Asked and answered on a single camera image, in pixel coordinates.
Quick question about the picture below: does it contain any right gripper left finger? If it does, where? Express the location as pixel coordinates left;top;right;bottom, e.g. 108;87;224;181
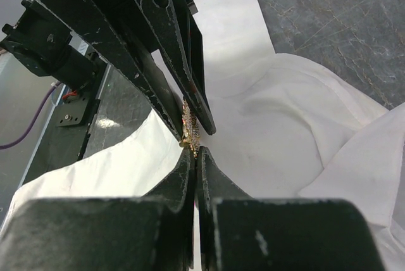
1;149;195;270

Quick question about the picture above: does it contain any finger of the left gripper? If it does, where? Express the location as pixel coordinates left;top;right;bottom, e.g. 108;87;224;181
135;0;216;135
39;0;182;140

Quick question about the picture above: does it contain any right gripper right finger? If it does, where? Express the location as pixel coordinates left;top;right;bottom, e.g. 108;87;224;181
196;147;384;270

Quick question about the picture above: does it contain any flower brooch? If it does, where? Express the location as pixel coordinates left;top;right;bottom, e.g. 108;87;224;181
179;98;201;160

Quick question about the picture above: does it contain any white button shirt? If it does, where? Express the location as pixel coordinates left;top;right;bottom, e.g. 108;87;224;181
1;0;404;270

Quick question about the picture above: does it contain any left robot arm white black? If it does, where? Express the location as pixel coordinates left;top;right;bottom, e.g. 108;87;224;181
1;0;216;139

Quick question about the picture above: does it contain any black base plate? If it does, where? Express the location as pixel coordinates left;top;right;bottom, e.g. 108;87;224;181
22;60;108;184

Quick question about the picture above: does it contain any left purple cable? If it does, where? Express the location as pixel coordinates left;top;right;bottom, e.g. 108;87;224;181
0;82;63;151

